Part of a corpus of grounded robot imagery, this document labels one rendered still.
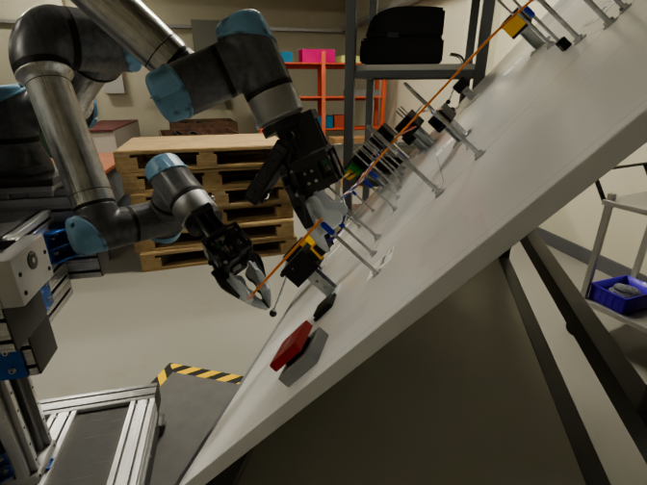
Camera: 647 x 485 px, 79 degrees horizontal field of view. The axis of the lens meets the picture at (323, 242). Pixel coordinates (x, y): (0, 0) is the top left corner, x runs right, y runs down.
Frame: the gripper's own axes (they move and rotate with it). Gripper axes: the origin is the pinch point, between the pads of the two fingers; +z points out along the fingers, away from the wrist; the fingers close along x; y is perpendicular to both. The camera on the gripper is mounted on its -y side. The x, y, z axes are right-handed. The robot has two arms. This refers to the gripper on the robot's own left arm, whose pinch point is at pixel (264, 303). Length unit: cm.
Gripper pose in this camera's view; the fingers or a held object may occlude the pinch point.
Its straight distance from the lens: 73.3
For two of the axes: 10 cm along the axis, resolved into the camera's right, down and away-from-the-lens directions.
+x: 7.7, -5.2, 3.7
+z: 6.3, 7.4, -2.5
